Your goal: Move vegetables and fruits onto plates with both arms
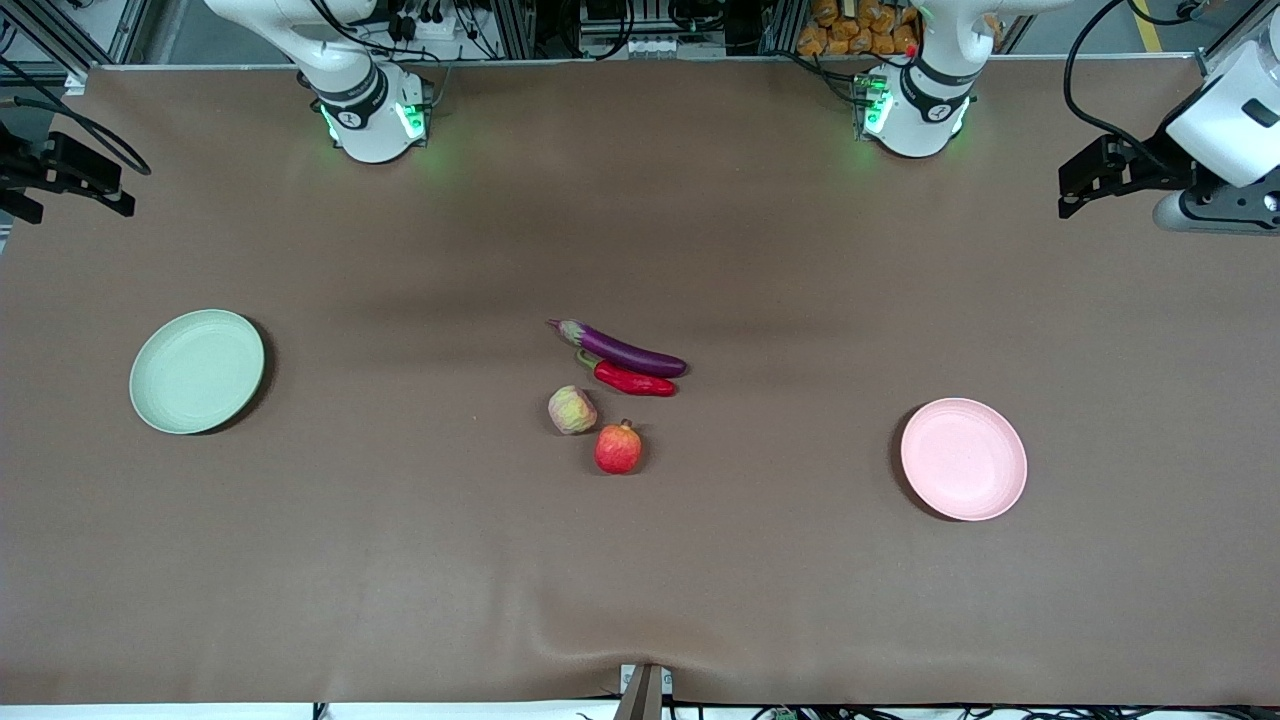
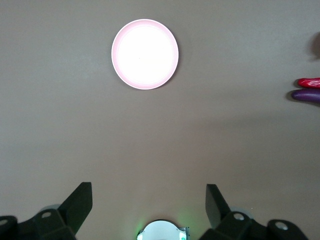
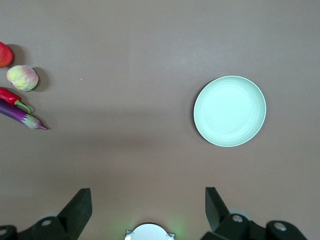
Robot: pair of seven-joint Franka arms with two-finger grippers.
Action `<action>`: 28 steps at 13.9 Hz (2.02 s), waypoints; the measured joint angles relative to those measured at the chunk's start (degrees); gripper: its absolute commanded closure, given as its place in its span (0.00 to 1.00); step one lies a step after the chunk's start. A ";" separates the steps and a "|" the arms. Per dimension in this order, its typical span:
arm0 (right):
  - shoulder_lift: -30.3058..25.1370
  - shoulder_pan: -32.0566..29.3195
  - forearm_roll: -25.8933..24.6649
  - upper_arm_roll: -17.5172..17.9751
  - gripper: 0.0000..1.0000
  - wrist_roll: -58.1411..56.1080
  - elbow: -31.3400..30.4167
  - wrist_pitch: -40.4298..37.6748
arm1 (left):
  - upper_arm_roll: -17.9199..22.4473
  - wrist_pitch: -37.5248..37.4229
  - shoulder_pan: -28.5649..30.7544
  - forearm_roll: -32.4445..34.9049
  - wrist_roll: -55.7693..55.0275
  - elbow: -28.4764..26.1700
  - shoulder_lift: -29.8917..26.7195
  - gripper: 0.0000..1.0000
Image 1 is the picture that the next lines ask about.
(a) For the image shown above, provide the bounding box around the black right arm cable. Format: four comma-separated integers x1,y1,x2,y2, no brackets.
0,55,153,177

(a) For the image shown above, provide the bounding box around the purple eggplant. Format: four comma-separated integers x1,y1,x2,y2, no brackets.
547,318,689,379

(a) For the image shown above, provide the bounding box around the pink plate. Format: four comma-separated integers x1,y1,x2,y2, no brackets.
900,398,1029,523

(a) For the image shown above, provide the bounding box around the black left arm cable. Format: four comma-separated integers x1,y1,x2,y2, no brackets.
1063,0,1201,166

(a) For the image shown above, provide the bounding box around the green pink apple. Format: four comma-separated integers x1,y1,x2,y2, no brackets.
547,385,599,436

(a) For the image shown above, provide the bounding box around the orange snack packets pile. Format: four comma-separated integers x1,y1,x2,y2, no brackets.
797,0,921,57

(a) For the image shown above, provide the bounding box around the red chili pepper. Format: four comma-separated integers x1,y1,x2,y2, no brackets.
575,349,678,398

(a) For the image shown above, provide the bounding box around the white power strip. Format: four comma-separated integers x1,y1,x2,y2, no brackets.
385,0,471,43

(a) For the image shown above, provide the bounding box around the aluminium frame post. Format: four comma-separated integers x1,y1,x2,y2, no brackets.
490,0,537,59

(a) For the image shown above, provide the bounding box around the light green plate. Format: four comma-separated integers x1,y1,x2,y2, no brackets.
129,309,267,436

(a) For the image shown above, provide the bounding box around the red pomegranate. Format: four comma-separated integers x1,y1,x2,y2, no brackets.
594,419,643,476

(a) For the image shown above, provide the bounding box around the metal table edge bracket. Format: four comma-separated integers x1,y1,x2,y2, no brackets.
618,663,674,720

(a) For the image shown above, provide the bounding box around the brown table mat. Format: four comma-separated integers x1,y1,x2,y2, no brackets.
0,55,1280,707

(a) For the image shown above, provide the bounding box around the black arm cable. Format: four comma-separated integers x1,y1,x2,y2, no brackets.
0,55,153,177
1063,0,1201,166

